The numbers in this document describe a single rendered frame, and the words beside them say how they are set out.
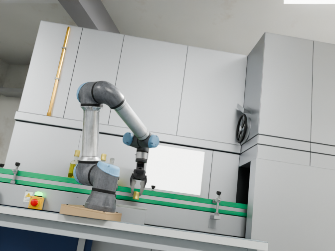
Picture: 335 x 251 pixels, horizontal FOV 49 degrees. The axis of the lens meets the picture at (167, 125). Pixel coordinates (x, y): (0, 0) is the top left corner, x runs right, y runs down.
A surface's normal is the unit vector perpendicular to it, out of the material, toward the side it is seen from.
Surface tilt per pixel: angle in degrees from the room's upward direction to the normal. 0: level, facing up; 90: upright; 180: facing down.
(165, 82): 90
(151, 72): 90
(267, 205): 90
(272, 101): 90
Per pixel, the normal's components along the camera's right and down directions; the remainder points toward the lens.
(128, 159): 0.11, -0.25
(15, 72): -0.18, -0.29
